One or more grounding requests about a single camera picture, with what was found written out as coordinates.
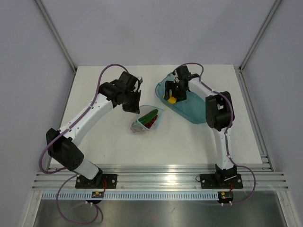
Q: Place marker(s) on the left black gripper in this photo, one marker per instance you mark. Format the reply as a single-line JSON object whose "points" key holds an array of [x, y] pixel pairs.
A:
{"points": [[135, 109]]}

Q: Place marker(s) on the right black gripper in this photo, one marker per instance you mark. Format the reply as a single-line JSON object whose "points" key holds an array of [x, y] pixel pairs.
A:
{"points": [[169, 85]]}

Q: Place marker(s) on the yellow lemon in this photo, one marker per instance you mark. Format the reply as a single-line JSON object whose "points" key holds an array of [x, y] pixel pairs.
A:
{"points": [[171, 99]]}

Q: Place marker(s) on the green cucumber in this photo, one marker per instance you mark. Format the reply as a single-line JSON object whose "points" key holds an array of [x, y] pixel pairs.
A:
{"points": [[147, 117]]}

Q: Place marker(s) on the clear zip top bag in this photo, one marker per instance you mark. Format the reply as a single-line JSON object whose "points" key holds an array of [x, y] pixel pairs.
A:
{"points": [[137, 127]]}

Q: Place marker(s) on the red grape bunch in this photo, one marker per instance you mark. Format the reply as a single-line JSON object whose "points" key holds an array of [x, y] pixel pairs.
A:
{"points": [[151, 122]]}

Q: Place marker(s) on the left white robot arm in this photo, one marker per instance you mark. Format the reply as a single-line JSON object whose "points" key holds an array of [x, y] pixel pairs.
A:
{"points": [[62, 144]]}

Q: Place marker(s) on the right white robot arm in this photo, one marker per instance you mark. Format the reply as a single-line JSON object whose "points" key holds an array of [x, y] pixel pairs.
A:
{"points": [[219, 116]]}

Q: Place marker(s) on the teal plastic tray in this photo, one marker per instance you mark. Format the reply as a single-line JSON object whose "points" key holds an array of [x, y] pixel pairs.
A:
{"points": [[192, 109]]}

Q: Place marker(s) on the left small circuit board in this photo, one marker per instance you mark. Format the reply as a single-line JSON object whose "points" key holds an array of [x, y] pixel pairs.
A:
{"points": [[97, 195]]}

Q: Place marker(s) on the small circuit board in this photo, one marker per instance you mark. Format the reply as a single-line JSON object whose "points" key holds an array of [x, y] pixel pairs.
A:
{"points": [[225, 197], [97, 195]]}

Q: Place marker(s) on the right small circuit board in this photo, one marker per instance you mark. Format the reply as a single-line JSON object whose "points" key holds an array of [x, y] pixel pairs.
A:
{"points": [[225, 197]]}

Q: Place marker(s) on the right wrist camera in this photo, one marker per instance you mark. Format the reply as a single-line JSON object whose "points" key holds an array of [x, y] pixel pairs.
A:
{"points": [[176, 78]]}

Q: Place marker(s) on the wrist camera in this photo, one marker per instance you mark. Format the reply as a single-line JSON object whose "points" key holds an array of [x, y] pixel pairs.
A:
{"points": [[176, 78], [140, 79]]}

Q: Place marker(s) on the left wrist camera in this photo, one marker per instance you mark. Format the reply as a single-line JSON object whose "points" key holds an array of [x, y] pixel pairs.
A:
{"points": [[140, 79]]}

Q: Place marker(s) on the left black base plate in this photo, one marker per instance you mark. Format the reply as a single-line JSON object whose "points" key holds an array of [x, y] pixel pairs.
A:
{"points": [[107, 181]]}

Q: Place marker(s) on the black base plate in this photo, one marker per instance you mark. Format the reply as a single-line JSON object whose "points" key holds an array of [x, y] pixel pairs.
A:
{"points": [[107, 181], [208, 181]]}

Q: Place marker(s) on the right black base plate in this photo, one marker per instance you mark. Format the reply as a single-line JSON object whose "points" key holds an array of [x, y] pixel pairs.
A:
{"points": [[208, 181]]}

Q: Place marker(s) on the right aluminium frame post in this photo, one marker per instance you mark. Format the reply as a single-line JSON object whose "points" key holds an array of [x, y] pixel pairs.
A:
{"points": [[261, 32]]}

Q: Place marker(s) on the aluminium frame post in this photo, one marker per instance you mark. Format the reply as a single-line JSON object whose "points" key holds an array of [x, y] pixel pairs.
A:
{"points": [[51, 26], [261, 32]]}

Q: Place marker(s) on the aluminium mounting rail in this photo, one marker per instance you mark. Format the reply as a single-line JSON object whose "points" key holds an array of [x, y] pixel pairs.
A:
{"points": [[167, 178]]}

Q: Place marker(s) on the white slotted cable duct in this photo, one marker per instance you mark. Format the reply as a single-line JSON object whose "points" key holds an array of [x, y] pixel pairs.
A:
{"points": [[133, 196]]}

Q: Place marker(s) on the left aluminium frame post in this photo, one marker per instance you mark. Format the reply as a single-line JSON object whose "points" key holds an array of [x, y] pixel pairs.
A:
{"points": [[51, 26]]}

